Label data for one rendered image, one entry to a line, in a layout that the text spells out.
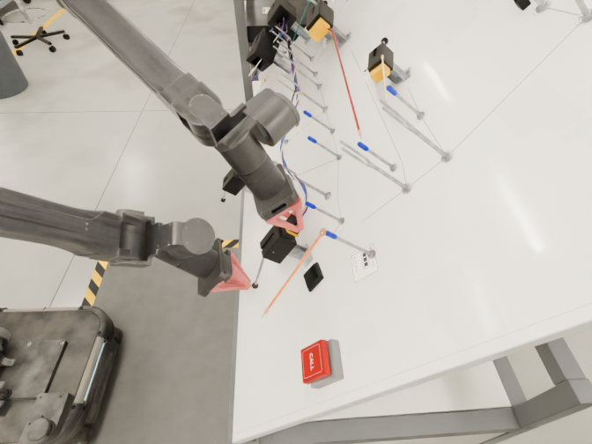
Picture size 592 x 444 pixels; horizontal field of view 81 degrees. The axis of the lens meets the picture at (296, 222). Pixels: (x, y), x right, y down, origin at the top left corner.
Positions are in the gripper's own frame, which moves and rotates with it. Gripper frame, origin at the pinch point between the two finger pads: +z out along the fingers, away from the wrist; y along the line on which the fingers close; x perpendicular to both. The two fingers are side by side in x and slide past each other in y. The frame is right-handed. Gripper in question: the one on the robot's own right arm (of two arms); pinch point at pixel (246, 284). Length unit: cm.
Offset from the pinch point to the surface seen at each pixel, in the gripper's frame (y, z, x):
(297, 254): -0.8, 2.3, -12.0
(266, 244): 0.6, -3.3, -9.6
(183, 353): 52, 46, 90
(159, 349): 56, 38, 97
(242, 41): 94, -12, -26
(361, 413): -18.0, 33.0, 3.3
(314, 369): -22.8, 2.2, -8.8
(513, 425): -27, 54, -18
